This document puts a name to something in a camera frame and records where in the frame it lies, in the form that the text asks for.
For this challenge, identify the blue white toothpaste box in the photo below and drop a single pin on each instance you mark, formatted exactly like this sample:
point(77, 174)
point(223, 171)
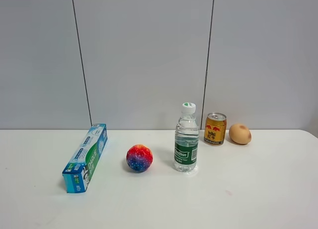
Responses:
point(79, 170)

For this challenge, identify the clear water bottle green label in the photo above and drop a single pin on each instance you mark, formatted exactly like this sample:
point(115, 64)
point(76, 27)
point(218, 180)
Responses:
point(186, 139)

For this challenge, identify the rainbow spiky ball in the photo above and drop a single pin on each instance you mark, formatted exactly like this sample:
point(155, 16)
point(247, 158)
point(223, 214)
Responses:
point(139, 158)

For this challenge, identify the gold energy drink can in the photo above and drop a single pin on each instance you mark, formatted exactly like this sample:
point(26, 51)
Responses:
point(215, 129)

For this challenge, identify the tan brown-spotted egg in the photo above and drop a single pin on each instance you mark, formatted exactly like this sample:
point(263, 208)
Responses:
point(240, 134)

